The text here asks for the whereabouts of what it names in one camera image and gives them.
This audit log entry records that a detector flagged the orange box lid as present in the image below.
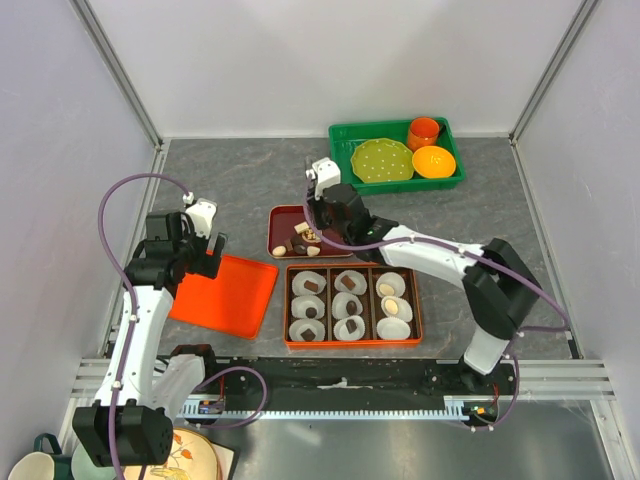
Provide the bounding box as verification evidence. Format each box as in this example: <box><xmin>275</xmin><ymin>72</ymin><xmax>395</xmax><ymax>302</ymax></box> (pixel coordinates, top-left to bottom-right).
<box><xmin>169</xmin><ymin>255</ymin><xmax>279</xmax><ymax>340</ymax></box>

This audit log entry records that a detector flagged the dark red lacquer tray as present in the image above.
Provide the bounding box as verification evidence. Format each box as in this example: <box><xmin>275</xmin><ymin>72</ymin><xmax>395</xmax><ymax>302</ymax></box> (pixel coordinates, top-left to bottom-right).
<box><xmin>267</xmin><ymin>205</ymin><xmax>351</xmax><ymax>259</ymax></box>

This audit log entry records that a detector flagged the brown bar chocolate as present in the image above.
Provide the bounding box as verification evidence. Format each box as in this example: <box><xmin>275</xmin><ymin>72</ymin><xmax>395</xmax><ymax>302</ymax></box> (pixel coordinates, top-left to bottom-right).
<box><xmin>304</xmin><ymin>281</ymin><xmax>321</xmax><ymax>292</ymax></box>

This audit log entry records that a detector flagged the white oval chocolate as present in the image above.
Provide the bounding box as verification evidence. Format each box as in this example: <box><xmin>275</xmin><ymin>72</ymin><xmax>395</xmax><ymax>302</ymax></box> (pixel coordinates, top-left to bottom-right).
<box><xmin>384</xmin><ymin>299</ymin><xmax>399</xmax><ymax>315</ymax></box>
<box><xmin>379</xmin><ymin>284</ymin><xmax>395</xmax><ymax>296</ymax></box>

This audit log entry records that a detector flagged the dark brown square chocolate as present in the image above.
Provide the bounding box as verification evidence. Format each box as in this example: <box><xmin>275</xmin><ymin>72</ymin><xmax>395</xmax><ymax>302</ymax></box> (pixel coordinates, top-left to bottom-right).
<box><xmin>346</xmin><ymin>321</ymin><xmax>359</xmax><ymax>334</ymax></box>

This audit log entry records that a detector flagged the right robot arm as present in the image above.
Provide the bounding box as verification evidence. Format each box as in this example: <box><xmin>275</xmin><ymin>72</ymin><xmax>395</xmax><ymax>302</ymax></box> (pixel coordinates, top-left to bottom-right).
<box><xmin>305</xmin><ymin>183</ymin><xmax>542</xmax><ymax>394</ymax></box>

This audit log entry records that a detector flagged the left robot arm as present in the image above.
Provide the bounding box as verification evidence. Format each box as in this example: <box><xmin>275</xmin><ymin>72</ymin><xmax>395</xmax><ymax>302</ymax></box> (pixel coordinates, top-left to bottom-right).
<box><xmin>72</xmin><ymin>199</ymin><xmax>226</xmax><ymax>471</ymax></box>

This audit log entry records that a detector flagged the white triangular chocolate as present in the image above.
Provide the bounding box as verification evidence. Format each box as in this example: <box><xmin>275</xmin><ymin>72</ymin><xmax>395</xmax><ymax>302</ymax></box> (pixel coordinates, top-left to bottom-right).
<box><xmin>306</xmin><ymin>246</ymin><xmax>320</xmax><ymax>257</ymax></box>

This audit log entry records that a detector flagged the white round chocolate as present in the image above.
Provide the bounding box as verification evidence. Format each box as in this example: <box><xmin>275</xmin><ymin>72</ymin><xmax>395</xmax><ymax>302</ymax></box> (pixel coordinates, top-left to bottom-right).
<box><xmin>272</xmin><ymin>245</ymin><xmax>287</xmax><ymax>257</ymax></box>

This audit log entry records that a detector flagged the orange chocolate box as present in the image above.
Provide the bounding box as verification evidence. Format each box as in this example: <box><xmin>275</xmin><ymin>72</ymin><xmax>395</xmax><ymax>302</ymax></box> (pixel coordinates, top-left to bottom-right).
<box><xmin>284</xmin><ymin>264</ymin><xmax>423</xmax><ymax>349</ymax></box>

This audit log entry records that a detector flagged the yellow-green dotted plate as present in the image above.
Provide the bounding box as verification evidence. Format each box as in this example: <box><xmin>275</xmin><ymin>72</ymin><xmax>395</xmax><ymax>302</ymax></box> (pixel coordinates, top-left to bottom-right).
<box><xmin>351</xmin><ymin>138</ymin><xmax>414</xmax><ymax>184</ymax></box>

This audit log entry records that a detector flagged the green plastic bin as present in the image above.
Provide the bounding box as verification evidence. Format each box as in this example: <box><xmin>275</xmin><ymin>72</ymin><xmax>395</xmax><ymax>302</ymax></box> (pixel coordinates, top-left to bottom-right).
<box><xmin>328</xmin><ymin>117</ymin><xmax>466</xmax><ymax>195</ymax></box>

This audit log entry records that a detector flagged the white paper cup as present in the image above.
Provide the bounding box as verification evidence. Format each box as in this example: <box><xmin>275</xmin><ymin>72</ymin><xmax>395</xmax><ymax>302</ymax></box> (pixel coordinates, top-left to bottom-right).
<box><xmin>334</xmin><ymin>270</ymin><xmax>368</xmax><ymax>295</ymax></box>
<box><xmin>291</xmin><ymin>270</ymin><xmax>327</xmax><ymax>296</ymax></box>
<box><xmin>375</xmin><ymin>272</ymin><xmax>406</xmax><ymax>298</ymax></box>
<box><xmin>289</xmin><ymin>319</ymin><xmax>326</xmax><ymax>342</ymax></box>
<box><xmin>376</xmin><ymin>317</ymin><xmax>411</xmax><ymax>341</ymax></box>
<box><xmin>381</xmin><ymin>296</ymin><xmax>414</xmax><ymax>323</ymax></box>
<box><xmin>290</xmin><ymin>295</ymin><xmax>326</xmax><ymax>320</ymax></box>
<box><xmin>332</xmin><ymin>292</ymin><xmax>363</xmax><ymax>320</ymax></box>
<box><xmin>334</xmin><ymin>315</ymin><xmax>366</xmax><ymax>342</ymax></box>

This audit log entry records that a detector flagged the orange bowl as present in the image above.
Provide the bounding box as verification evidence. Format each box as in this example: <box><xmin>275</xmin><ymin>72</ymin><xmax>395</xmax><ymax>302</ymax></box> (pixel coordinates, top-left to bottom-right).
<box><xmin>412</xmin><ymin>145</ymin><xmax>457</xmax><ymax>179</ymax></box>

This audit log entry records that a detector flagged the orange cup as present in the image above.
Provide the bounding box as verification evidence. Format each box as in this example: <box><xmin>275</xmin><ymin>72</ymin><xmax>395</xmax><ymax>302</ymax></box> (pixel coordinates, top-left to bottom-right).
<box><xmin>407</xmin><ymin>117</ymin><xmax>440</xmax><ymax>152</ymax></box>

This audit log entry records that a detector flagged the floral decorated plate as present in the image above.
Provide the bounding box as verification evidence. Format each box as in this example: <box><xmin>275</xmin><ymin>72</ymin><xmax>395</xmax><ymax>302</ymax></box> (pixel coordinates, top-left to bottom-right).
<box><xmin>124</xmin><ymin>428</ymin><xmax>223</xmax><ymax>480</ymax></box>

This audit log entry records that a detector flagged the pale green bowl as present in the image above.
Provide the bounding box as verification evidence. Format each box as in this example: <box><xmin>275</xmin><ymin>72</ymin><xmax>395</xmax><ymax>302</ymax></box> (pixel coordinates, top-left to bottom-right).
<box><xmin>71</xmin><ymin>444</ymin><xmax>117</xmax><ymax>480</ymax></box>

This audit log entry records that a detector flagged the dark green mug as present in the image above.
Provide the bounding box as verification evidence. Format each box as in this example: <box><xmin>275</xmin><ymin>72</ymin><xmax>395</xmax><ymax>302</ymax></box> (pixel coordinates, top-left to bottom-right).
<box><xmin>33</xmin><ymin>433</ymin><xmax>71</xmax><ymax>470</ymax></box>

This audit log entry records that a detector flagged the white mug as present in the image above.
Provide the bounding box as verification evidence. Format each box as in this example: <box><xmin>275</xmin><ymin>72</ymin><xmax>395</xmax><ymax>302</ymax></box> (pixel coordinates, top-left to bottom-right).
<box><xmin>8</xmin><ymin>452</ymin><xmax>55</xmax><ymax>480</ymax></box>

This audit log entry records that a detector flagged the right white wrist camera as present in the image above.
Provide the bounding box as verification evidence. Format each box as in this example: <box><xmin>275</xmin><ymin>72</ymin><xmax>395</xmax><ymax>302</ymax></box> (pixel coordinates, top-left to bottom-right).
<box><xmin>305</xmin><ymin>157</ymin><xmax>341</xmax><ymax>200</ymax></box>

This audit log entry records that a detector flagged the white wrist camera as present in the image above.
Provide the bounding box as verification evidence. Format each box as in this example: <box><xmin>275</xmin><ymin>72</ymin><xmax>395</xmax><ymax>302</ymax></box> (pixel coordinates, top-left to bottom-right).
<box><xmin>182</xmin><ymin>192</ymin><xmax>217</xmax><ymax>239</ymax></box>
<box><xmin>305</xmin><ymin>157</ymin><xmax>341</xmax><ymax>200</ymax></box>

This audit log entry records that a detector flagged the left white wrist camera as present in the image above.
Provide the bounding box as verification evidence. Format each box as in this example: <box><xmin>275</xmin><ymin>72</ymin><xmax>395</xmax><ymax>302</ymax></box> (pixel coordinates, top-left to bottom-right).
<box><xmin>182</xmin><ymin>192</ymin><xmax>217</xmax><ymax>239</ymax></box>

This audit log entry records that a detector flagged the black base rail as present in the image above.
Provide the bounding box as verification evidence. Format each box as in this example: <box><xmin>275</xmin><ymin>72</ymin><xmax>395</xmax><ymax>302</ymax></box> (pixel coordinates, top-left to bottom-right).
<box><xmin>196</xmin><ymin>351</ymin><xmax>516</xmax><ymax>415</ymax></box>

